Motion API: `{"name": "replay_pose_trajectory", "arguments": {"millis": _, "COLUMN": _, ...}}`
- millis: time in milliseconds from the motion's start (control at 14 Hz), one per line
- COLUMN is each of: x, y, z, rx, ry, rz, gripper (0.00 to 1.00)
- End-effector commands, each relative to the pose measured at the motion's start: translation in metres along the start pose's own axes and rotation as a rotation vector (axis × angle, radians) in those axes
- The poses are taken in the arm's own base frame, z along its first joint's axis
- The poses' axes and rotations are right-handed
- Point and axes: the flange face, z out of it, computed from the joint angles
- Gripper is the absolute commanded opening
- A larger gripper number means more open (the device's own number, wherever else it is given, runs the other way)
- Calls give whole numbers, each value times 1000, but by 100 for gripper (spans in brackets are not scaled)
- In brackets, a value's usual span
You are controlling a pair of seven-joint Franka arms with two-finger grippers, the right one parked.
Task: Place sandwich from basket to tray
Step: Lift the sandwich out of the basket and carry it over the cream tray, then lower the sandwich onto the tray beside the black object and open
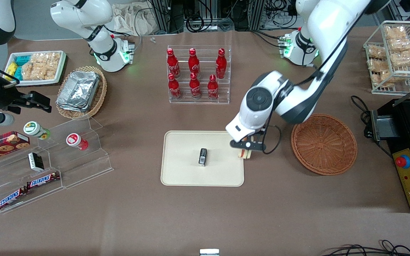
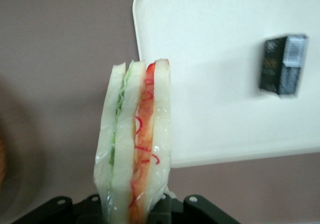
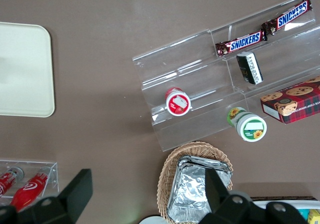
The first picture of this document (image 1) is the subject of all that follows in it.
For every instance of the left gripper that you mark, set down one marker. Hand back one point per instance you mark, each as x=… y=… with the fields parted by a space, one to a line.
x=258 y=134

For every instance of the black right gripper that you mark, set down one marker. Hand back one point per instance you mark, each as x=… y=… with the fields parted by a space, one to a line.
x=3 y=96

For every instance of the triangular sandwich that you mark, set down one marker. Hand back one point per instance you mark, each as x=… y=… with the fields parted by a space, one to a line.
x=244 y=154

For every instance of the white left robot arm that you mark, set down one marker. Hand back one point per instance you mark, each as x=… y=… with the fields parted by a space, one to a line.
x=329 y=21

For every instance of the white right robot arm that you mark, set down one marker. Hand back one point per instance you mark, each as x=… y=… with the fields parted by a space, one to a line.
x=101 y=46

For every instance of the white rectangular snack tray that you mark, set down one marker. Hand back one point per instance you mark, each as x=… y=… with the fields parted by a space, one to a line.
x=36 y=82

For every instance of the light oval wicker basket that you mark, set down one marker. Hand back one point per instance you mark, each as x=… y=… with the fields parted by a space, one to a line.
x=100 y=96

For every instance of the beige plastic tray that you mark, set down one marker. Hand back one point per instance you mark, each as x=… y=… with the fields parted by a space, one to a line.
x=183 y=160

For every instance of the brown round wicker basket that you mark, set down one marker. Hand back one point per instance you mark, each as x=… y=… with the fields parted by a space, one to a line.
x=324 y=145

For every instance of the green lidded cup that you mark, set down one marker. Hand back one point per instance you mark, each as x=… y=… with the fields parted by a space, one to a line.
x=34 y=129

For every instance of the rice cracker bag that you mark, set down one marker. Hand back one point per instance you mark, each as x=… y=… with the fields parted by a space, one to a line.
x=51 y=64
x=30 y=69

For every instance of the teal snack packet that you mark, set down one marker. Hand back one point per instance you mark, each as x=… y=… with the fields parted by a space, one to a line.
x=18 y=73
x=22 y=59

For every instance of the yellow snack packet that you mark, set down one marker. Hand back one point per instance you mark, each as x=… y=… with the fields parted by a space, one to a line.
x=11 y=69

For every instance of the stacked aluminium foil trays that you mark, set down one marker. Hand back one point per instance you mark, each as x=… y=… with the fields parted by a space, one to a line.
x=78 y=90

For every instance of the red cola bottle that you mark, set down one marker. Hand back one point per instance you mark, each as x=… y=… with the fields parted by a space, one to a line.
x=213 y=89
x=174 y=88
x=195 y=87
x=193 y=64
x=221 y=64
x=172 y=64

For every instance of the red lidded cup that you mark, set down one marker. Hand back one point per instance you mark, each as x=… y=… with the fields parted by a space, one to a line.
x=75 y=140

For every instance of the red cookie box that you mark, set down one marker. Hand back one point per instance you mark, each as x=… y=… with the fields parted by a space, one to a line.
x=2 y=145

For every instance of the black and white small box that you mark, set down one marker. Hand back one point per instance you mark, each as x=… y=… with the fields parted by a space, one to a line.
x=36 y=161

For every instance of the clear acrylic bottle rack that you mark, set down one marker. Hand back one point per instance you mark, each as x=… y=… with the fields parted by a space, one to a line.
x=205 y=71

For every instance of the Snickers bar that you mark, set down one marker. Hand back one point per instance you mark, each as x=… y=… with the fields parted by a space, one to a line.
x=43 y=180
x=12 y=198

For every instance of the clear acrylic step shelf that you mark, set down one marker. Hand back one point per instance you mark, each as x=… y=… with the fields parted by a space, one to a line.
x=84 y=167

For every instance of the small white device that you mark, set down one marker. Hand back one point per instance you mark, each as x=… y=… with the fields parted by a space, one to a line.
x=209 y=252

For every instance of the beige cloth bag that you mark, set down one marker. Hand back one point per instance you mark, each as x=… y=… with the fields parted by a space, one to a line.
x=133 y=19

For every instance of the packed cracker bag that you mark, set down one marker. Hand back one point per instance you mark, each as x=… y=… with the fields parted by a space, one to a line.
x=395 y=32
x=378 y=65
x=384 y=78
x=406 y=58
x=376 y=51
x=402 y=44

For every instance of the black countertop appliance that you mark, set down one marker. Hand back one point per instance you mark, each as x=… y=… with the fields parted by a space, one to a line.
x=404 y=117

